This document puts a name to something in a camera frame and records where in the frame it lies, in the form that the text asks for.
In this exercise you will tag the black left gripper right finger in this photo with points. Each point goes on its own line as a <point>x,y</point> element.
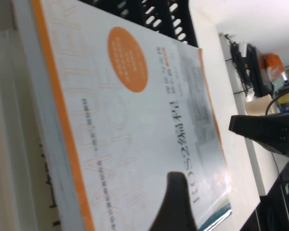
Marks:
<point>267,130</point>

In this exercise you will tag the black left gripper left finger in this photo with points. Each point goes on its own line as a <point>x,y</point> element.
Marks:
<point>178,211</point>

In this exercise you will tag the white orange-edged ROS2 book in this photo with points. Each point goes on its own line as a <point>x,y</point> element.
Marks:
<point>135,120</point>

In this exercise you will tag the black monitor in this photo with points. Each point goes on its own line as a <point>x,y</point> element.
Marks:
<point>255,69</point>

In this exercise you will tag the orange plastic bag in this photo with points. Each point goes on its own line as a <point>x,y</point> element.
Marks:
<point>273,67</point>

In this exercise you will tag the pale yellow mechanisms handbook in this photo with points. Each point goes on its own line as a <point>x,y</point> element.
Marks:
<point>19,120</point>

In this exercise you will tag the black plastic file rack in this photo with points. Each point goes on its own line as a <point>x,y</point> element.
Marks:
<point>115,9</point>

